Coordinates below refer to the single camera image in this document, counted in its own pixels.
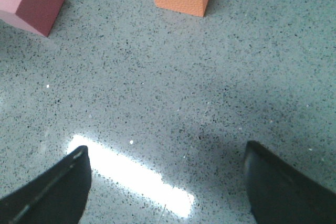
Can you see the red foam cube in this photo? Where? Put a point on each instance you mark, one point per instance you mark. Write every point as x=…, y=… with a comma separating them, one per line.
x=36, y=16

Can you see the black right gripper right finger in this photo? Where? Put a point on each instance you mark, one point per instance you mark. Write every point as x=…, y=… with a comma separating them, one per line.
x=280, y=194

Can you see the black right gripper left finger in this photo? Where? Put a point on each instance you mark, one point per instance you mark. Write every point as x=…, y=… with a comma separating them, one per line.
x=59, y=195

